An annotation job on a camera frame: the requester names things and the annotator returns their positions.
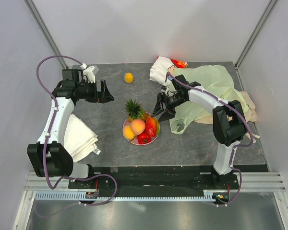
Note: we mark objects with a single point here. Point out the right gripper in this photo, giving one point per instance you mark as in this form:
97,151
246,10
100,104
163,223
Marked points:
159,106

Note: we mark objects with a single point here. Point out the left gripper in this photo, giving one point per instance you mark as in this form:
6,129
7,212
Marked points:
105,96

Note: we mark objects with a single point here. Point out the fake red orange mango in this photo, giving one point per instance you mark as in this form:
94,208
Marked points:
151,126

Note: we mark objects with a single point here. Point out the fake peach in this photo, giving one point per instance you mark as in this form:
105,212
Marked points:
137,126

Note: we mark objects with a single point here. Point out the fake pineapple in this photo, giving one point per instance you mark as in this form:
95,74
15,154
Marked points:
134,110

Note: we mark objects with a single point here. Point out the small yellow fake fruit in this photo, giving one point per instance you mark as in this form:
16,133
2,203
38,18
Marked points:
128,77

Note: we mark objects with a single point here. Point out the fake red bell pepper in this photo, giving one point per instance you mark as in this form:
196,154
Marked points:
143,138

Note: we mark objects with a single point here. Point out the fake yellow pear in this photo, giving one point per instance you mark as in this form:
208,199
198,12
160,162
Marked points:
128,133

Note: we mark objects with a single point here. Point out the green avocado print plastic bag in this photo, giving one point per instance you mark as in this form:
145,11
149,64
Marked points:
214,81

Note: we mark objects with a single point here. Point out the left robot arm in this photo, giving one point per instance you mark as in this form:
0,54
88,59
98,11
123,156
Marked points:
48,155

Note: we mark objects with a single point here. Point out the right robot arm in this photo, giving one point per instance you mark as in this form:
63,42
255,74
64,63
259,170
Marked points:
229,124

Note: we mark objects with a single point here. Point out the white red cartoon bag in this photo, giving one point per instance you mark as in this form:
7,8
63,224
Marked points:
163,65

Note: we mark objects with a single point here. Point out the pink plate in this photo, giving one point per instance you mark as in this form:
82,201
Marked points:
135,141

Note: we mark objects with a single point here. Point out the white folded towel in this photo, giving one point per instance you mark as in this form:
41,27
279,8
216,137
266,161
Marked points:
79,139

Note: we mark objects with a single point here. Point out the beige crumpled cloth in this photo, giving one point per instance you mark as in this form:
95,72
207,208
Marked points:
232,94

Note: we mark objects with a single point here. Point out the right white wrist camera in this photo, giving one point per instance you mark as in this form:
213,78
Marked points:
165,86

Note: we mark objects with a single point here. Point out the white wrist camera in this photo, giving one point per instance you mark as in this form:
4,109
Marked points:
90,72
165,86

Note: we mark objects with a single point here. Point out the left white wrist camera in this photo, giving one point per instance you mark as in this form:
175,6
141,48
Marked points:
90,72

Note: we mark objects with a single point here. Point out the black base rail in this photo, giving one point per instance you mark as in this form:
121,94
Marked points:
194,177

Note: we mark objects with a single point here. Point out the slotted cable duct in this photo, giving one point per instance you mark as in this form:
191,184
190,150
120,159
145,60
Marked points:
85,196

